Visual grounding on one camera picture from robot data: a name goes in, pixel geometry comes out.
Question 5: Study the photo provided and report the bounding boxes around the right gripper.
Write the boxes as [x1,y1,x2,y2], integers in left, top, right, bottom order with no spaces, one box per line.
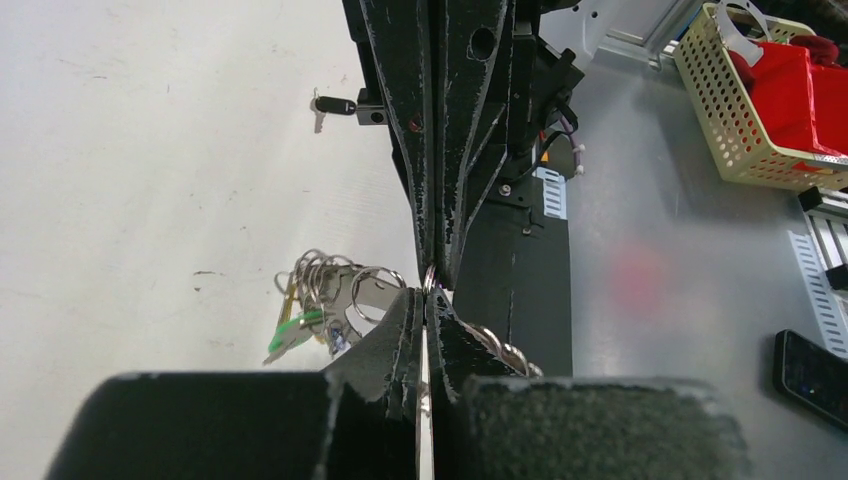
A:
[341,0,587,291]

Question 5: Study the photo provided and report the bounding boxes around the key with black tag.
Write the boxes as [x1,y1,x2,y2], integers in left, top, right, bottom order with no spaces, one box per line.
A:
[310,89,357,134]

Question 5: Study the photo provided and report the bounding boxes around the cream perforated basket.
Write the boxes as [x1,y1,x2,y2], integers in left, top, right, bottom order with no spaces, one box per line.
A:
[674,1,847,191]

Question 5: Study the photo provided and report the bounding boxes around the right white cable duct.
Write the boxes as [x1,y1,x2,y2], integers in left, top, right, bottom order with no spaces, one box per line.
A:
[534,167,568,221]

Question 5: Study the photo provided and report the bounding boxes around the red object in basket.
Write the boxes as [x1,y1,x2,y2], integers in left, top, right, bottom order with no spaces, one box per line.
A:
[729,35,847,156]

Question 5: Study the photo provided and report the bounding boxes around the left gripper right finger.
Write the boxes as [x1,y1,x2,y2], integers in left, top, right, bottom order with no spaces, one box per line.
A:
[425,289,756,479]

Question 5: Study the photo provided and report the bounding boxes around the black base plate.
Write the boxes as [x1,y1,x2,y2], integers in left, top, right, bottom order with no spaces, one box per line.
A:
[453,174,573,376]

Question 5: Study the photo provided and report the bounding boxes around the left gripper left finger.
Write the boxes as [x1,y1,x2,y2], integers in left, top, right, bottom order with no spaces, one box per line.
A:
[47,289,422,479]

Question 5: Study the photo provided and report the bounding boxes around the black smartphone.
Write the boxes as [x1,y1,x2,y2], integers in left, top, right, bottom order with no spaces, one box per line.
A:
[771,329,847,432]

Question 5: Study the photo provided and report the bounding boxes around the white duct beside phone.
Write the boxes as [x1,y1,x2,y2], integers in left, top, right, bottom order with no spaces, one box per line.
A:
[788,230,847,360]

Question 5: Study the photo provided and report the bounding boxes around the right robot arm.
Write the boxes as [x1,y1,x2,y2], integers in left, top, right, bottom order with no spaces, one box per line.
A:
[343,1,627,289]

